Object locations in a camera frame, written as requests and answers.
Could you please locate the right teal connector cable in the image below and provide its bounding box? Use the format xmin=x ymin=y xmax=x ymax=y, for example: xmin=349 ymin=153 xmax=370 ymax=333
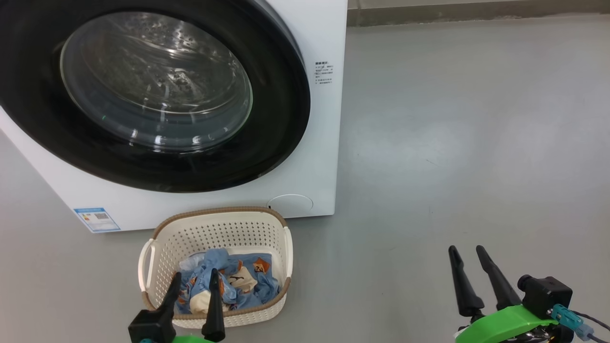
xmin=548 ymin=305 xmax=610 ymax=343

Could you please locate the blue cartoon print garment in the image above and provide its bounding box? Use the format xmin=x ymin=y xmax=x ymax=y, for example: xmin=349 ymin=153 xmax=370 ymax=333
xmin=175 ymin=248 xmax=281 ymax=315

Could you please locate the cream perforated laundry basket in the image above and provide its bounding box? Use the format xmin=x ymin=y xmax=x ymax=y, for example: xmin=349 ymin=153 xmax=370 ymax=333
xmin=138 ymin=206 xmax=293 ymax=330

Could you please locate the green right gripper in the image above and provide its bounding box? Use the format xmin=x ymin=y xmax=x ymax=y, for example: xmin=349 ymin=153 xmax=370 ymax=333
xmin=448 ymin=245 xmax=558 ymax=343

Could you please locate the round white filter cover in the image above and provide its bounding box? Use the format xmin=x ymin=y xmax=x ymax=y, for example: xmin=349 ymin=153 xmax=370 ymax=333
xmin=267 ymin=194 xmax=314 ymax=216

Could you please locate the white front-load washing machine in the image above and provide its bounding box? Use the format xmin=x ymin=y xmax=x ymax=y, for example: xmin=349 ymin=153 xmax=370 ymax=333
xmin=0 ymin=0 xmax=348 ymax=234

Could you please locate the black glass washing machine door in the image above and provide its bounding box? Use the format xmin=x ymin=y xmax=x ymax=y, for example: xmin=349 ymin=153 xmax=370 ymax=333
xmin=0 ymin=0 xmax=311 ymax=193

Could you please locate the blue energy label sticker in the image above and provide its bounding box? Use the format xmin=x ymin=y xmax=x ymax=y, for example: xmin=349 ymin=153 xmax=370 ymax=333
xmin=74 ymin=207 xmax=121 ymax=233

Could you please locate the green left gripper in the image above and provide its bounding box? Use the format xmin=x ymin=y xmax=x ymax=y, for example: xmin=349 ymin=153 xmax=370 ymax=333
xmin=161 ymin=269 xmax=225 ymax=343

